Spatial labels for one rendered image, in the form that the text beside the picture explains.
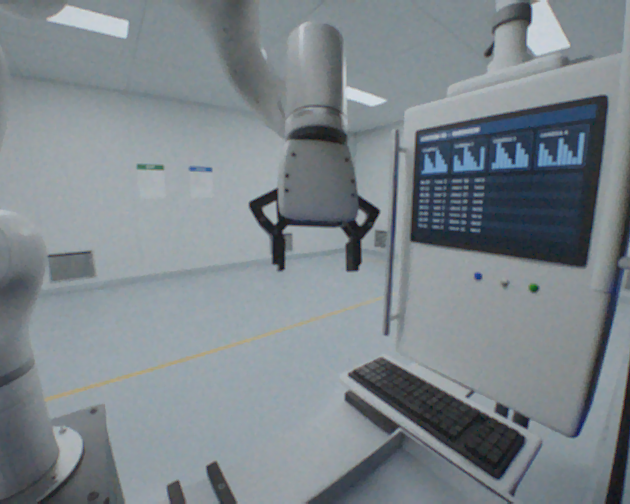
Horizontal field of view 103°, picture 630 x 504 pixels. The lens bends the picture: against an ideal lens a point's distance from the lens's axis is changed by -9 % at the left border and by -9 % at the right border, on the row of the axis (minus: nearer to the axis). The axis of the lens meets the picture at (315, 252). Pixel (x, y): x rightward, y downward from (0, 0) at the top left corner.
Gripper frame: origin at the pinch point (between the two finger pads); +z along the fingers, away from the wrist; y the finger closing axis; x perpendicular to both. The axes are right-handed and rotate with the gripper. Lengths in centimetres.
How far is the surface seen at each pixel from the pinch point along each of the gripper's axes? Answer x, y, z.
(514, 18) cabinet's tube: -5, -47, -56
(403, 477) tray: -5.5, -14.4, 31.7
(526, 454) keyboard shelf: -10, -44, 36
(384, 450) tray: -8.7, -12.9, 29.1
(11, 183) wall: -367, 326, -129
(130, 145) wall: -408, 196, -210
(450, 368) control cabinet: -33, -45, 26
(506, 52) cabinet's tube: -8, -47, -50
